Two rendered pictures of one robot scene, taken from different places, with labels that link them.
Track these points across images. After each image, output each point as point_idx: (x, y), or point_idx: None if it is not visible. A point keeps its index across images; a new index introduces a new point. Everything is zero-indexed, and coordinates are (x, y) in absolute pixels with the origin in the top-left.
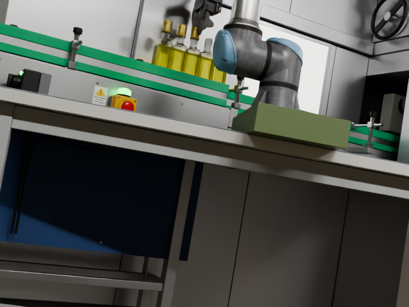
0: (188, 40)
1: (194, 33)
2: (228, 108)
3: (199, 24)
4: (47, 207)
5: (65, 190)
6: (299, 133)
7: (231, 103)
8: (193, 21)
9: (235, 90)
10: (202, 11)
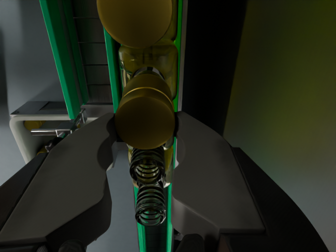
0: (308, 145)
1: (124, 92)
2: (85, 104)
3: (87, 129)
4: None
5: None
6: None
7: (81, 111)
8: (206, 150)
9: (67, 123)
10: (18, 206)
